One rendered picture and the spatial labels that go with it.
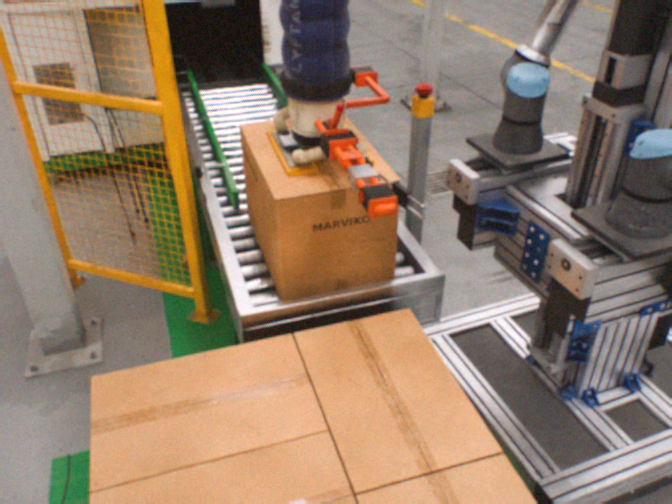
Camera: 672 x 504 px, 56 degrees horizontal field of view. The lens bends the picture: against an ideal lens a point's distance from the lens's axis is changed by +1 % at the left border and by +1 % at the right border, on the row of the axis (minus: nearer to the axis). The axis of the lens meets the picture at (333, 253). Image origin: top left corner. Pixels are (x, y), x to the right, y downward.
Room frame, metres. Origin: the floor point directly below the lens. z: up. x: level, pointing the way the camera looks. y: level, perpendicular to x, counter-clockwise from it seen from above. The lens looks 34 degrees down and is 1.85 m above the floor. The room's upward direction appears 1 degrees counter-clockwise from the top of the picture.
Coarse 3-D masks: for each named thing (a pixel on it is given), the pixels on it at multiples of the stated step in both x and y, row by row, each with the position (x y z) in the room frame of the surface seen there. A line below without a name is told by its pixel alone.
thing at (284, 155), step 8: (288, 128) 2.08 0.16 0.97; (272, 136) 2.01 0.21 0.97; (272, 144) 1.96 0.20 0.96; (280, 144) 1.94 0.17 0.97; (280, 152) 1.88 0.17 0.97; (288, 152) 1.87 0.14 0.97; (280, 160) 1.84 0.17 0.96; (288, 160) 1.81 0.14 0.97; (288, 168) 1.77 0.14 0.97; (296, 168) 1.77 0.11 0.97; (304, 168) 1.77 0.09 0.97; (312, 168) 1.77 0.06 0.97; (288, 176) 1.74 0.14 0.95
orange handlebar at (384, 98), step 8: (368, 80) 2.23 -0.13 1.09; (376, 88) 2.14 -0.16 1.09; (384, 96) 2.06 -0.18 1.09; (352, 104) 2.01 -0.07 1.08; (360, 104) 2.02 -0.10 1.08; (368, 104) 2.03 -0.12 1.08; (376, 104) 2.03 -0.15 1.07; (328, 120) 1.86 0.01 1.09; (320, 128) 1.80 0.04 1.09; (336, 152) 1.63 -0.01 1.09; (344, 152) 1.61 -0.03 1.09; (352, 152) 1.61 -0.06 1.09; (344, 160) 1.57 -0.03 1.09; (352, 160) 1.62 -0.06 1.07; (360, 160) 1.57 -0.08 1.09; (344, 168) 1.56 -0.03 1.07; (360, 184) 1.43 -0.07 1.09; (376, 208) 1.32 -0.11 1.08; (384, 208) 1.31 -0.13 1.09; (392, 208) 1.32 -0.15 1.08
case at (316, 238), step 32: (256, 128) 2.13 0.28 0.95; (352, 128) 2.12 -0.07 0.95; (256, 160) 1.87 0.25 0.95; (320, 160) 1.86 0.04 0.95; (384, 160) 1.86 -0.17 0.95; (256, 192) 1.92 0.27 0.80; (288, 192) 1.65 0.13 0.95; (320, 192) 1.65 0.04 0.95; (352, 192) 1.68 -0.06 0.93; (256, 224) 1.99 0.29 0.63; (288, 224) 1.62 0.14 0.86; (320, 224) 1.65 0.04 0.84; (352, 224) 1.68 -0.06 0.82; (384, 224) 1.71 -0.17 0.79; (288, 256) 1.61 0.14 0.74; (320, 256) 1.65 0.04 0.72; (352, 256) 1.68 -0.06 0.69; (384, 256) 1.71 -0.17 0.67; (288, 288) 1.61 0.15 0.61; (320, 288) 1.64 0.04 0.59
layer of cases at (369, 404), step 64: (384, 320) 1.53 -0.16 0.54; (128, 384) 1.26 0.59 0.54; (192, 384) 1.26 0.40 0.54; (256, 384) 1.26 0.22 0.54; (320, 384) 1.25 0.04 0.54; (384, 384) 1.25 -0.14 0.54; (448, 384) 1.25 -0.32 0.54; (128, 448) 1.04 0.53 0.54; (192, 448) 1.04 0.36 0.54; (256, 448) 1.04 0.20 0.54; (320, 448) 1.03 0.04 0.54; (384, 448) 1.03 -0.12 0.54; (448, 448) 1.03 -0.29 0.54
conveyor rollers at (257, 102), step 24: (192, 96) 3.55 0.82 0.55; (216, 96) 3.57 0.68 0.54; (240, 96) 3.56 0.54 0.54; (264, 96) 3.56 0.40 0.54; (216, 120) 3.21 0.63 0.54; (240, 120) 3.23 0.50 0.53; (240, 144) 2.89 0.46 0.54; (216, 168) 2.66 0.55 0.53; (240, 168) 2.62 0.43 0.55; (216, 192) 2.40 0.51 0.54; (240, 192) 2.42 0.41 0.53; (240, 216) 2.18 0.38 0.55; (240, 240) 2.06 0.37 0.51; (240, 264) 1.88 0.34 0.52; (264, 264) 1.84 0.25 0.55; (264, 288) 1.72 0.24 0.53
